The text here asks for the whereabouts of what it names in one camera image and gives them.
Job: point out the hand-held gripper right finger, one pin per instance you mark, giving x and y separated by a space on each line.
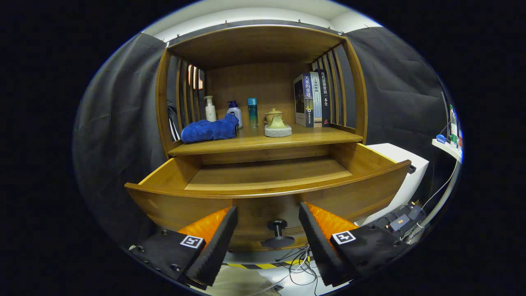
318 250

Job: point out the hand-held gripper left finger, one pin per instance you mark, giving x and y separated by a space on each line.
215 248

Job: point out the wooden drawer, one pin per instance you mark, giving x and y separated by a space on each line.
172 209

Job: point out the green and grey soap dish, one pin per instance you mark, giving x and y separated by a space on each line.
277 130

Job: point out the wooden countertop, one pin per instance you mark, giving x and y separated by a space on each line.
312 135

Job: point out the white drawer unit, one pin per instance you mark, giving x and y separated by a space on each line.
404 152

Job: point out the wooden cabinet with slatted shelf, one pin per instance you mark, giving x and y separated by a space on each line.
254 45

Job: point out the yellow black floor tape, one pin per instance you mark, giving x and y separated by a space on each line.
263 266

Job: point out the dark adapter with orange label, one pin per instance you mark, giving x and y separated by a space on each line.
399 223

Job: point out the black power adapter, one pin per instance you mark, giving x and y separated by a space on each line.
415 212

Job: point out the blue folded towel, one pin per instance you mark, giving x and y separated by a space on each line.
205 130

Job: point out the white pump bottle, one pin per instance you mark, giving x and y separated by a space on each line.
211 113

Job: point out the white lotion bottle blue cap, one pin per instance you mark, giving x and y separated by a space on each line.
235 113

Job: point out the teal clear bottle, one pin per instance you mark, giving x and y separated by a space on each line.
252 113

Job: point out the beige lidded tea cup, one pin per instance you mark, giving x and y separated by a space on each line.
273 112

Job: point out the book with pale spine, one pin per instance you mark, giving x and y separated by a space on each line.
317 102

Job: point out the book with black spine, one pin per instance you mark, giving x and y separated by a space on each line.
326 98

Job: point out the book with blue spine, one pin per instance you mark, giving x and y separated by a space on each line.
307 98

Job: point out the white side table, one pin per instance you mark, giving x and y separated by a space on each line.
446 147

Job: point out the small blue object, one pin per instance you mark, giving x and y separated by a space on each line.
441 139

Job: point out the clear bottle green label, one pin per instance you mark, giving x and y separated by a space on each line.
453 127

